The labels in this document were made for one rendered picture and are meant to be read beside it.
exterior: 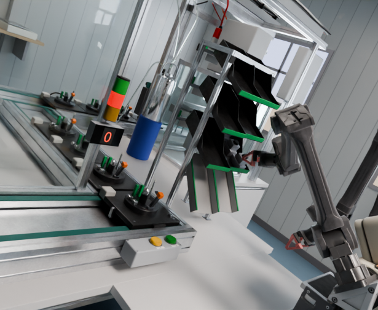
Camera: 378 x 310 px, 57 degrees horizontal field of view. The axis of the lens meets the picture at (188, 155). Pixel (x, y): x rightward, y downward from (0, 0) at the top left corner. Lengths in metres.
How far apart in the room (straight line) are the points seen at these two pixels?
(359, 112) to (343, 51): 0.76
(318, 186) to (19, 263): 0.82
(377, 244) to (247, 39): 1.72
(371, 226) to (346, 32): 3.68
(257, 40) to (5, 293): 2.10
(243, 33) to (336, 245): 1.80
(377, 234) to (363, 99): 3.27
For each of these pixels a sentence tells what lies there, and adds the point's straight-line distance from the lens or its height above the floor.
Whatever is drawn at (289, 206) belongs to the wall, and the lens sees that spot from 4.56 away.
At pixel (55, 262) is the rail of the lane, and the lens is 1.09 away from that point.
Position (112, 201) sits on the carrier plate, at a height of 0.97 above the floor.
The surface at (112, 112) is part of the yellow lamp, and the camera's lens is 1.25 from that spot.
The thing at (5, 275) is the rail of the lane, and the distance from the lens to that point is 1.05.
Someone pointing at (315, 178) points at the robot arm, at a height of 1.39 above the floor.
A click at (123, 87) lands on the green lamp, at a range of 1.24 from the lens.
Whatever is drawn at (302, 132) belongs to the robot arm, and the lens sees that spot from 1.00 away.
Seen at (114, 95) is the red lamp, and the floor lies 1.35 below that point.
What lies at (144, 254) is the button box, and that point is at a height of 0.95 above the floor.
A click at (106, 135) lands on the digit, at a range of 1.27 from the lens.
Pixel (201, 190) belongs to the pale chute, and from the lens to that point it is 1.56.
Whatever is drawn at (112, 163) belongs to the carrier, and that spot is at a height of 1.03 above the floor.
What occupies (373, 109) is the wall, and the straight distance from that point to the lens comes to 4.32.
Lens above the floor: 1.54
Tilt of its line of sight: 14 degrees down
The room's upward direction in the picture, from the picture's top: 23 degrees clockwise
